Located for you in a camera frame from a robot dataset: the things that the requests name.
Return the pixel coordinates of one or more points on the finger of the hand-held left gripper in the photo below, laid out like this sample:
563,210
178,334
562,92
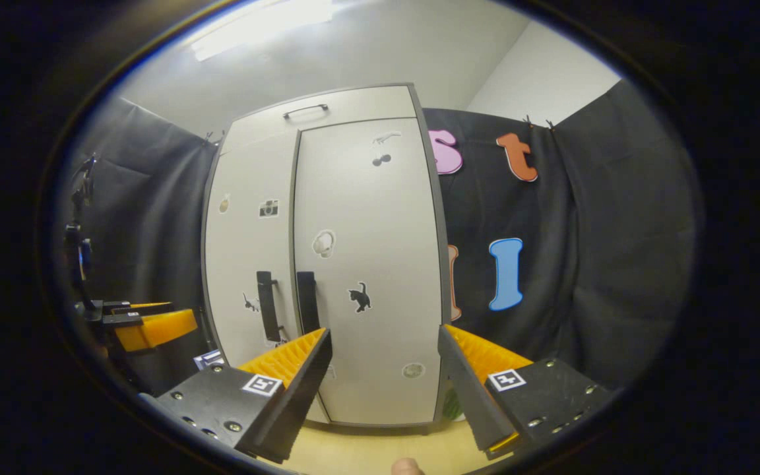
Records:
146,306
156,328

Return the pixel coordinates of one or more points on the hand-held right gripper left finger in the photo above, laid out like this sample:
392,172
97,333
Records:
301,389

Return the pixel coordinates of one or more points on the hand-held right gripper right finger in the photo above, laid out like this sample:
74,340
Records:
469,389

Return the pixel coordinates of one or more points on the cabinet door with camera sticker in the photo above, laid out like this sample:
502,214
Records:
248,244

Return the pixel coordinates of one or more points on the cabinet door with cat sticker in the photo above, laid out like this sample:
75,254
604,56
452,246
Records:
367,218

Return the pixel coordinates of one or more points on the white and grey cabinet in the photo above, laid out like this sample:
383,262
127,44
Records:
327,105

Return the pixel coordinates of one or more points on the watermelon slice toy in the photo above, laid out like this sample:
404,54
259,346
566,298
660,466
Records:
451,406

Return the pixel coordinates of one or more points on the black backdrop cloth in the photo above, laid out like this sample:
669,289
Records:
149,218
604,264

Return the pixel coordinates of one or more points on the white drawer front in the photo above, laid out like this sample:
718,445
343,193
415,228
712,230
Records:
353,105

